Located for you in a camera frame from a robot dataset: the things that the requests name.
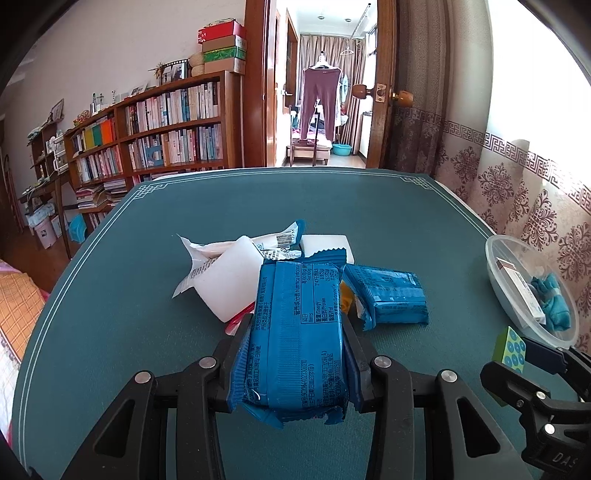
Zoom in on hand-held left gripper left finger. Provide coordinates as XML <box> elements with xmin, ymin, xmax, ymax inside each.
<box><xmin>60</xmin><ymin>313</ymin><xmax>254</xmax><ymax>480</ymax></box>

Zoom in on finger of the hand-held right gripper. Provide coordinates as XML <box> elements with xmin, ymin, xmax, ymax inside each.
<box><xmin>479</xmin><ymin>361</ymin><xmax>555</xmax><ymax>432</ymax></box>
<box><xmin>522</xmin><ymin>336</ymin><xmax>591</xmax><ymax>376</ymax></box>

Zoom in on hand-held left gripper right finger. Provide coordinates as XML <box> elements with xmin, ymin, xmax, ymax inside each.
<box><xmin>341</xmin><ymin>314</ymin><xmax>527</xmax><ymax>480</ymax></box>

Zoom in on green cube with blue dots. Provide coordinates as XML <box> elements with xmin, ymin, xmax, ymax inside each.
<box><xmin>491</xmin><ymin>326</ymin><xmax>528</xmax><ymax>371</ymax></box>

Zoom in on red glue packet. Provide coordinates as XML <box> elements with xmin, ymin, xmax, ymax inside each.
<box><xmin>225</xmin><ymin>308</ymin><xmax>254</xmax><ymax>337</ymax></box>

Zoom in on blue snack packet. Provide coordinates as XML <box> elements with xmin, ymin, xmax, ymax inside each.
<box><xmin>342</xmin><ymin>264</ymin><xmax>430</xmax><ymax>331</ymax></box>
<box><xmin>227</xmin><ymin>248</ymin><xmax>357</xmax><ymax>430</ymax></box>

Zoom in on white block with black stripe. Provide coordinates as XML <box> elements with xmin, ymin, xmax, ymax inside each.
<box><xmin>194</xmin><ymin>235</ymin><xmax>265</xmax><ymax>323</ymax></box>

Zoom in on clear plastic bowl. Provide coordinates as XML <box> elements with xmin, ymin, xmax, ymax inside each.
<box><xmin>485</xmin><ymin>234</ymin><xmax>580</xmax><ymax>349</ymax></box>

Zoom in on blue cloth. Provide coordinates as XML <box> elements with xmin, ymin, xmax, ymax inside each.
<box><xmin>530</xmin><ymin>272</ymin><xmax>574</xmax><ymax>331</ymax></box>

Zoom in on small red white box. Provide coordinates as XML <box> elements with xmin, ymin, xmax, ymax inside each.
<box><xmin>495</xmin><ymin>258</ymin><xmax>546</xmax><ymax>324</ymax></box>

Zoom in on white sponge block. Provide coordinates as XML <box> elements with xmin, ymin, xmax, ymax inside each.
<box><xmin>299</xmin><ymin>234</ymin><xmax>355</xmax><ymax>267</ymax></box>

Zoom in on crumpled white wrapper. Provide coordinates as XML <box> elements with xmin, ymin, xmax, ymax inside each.
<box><xmin>172</xmin><ymin>219</ymin><xmax>308</xmax><ymax>300</ymax></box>

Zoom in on patterned curtain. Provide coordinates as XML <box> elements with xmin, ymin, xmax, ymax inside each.
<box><xmin>385</xmin><ymin>0</ymin><xmax>591</xmax><ymax>296</ymax></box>

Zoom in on orange plaid blanket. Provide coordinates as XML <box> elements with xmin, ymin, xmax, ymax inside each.
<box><xmin>0</xmin><ymin>258</ymin><xmax>49</xmax><ymax>444</ymax></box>

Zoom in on wooden chair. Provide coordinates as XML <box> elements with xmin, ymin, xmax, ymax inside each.
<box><xmin>290</xmin><ymin>105</ymin><xmax>331</xmax><ymax>168</ymax></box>

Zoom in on wooden bookshelf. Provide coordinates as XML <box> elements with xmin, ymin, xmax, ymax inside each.
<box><xmin>62</xmin><ymin>70</ymin><xmax>243</xmax><ymax>232</ymax></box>

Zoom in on rows of books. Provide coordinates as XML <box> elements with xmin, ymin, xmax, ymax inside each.
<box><xmin>74</xmin><ymin>82</ymin><xmax>225</xmax><ymax>210</ymax></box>

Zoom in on hanging purple pants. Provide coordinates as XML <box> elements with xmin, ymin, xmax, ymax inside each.
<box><xmin>300</xmin><ymin>67</ymin><xmax>342</xmax><ymax>140</ymax></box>

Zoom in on small wooden side shelf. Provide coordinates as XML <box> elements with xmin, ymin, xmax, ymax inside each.
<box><xmin>25</xmin><ymin>117</ymin><xmax>70</xmax><ymax>185</ymax></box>

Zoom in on brown cardboard box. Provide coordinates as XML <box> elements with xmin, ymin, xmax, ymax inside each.
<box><xmin>202</xmin><ymin>36</ymin><xmax>247</xmax><ymax>52</ymax></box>
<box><xmin>203</xmin><ymin>58</ymin><xmax>246</xmax><ymax>75</ymax></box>

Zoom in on green cardboard box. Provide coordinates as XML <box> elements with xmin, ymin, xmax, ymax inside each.
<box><xmin>203</xmin><ymin>46</ymin><xmax>247</xmax><ymax>64</ymax></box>

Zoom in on wooden door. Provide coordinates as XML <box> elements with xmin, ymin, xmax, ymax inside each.
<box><xmin>365</xmin><ymin>0</ymin><xmax>400</xmax><ymax>169</ymax></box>

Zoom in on red cardboard box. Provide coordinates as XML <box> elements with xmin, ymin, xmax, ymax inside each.
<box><xmin>198</xmin><ymin>21</ymin><xmax>247</xmax><ymax>43</ymax></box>

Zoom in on photo frame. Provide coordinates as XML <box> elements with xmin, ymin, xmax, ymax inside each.
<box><xmin>161</xmin><ymin>59</ymin><xmax>190</xmax><ymax>84</ymax></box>

